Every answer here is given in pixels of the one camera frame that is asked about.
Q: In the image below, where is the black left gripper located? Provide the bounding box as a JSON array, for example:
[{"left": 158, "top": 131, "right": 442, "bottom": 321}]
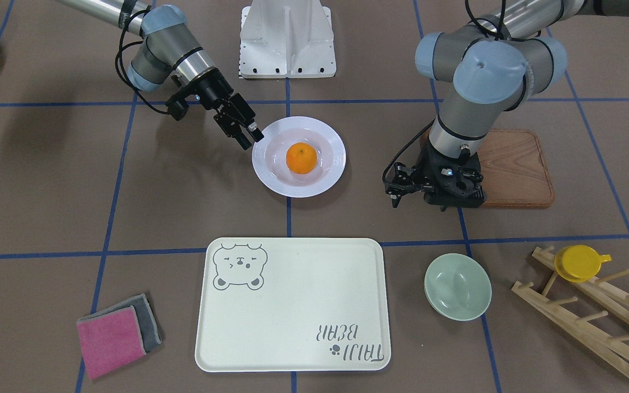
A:
[{"left": 391, "top": 140, "right": 485, "bottom": 209}]

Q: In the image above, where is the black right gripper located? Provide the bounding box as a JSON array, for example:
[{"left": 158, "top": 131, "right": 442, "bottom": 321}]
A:
[{"left": 165, "top": 70, "right": 264, "bottom": 150}]

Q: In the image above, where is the white round plate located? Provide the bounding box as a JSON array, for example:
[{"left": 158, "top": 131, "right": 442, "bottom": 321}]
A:
[{"left": 252, "top": 116, "right": 347, "bottom": 198}]

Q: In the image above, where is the orange fruit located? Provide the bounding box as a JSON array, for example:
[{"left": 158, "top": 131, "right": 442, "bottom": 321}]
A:
[{"left": 286, "top": 142, "right": 319, "bottom": 175}]

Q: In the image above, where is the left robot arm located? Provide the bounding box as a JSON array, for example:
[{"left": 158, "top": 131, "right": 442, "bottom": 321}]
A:
[{"left": 382, "top": 1, "right": 629, "bottom": 209}]

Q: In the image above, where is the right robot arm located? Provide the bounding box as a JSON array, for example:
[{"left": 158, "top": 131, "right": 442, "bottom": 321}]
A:
[{"left": 63, "top": 1, "right": 264, "bottom": 150}]

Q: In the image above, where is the brown wooden tray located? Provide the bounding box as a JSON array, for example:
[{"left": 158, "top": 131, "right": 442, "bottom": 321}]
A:
[{"left": 412, "top": 129, "right": 556, "bottom": 209}]

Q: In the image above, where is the white bear serving tray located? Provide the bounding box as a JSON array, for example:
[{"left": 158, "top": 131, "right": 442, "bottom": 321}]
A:
[{"left": 194, "top": 238, "right": 391, "bottom": 372}]

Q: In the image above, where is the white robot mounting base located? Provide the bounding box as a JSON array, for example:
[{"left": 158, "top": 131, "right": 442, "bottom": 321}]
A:
[{"left": 238, "top": 1, "right": 337, "bottom": 80}]

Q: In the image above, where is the green ceramic bowl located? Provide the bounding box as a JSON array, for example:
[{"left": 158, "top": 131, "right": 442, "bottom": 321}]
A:
[{"left": 423, "top": 253, "right": 492, "bottom": 321}]

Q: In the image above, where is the yellow mug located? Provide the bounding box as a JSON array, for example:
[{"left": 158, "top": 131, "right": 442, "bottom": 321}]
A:
[{"left": 554, "top": 245, "right": 612, "bottom": 283}]

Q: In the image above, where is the grey cloth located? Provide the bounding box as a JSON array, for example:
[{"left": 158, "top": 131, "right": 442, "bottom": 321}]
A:
[{"left": 78, "top": 293, "right": 162, "bottom": 353}]

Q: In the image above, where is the pink cloth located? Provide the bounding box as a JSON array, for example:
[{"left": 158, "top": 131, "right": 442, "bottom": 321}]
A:
[{"left": 76, "top": 306, "right": 147, "bottom": 379}]

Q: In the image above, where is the wooden peg drying rack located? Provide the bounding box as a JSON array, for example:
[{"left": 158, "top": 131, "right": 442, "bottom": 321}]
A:
[{"left": 512, "top": 246, "right": 629, "bottom": 379}]

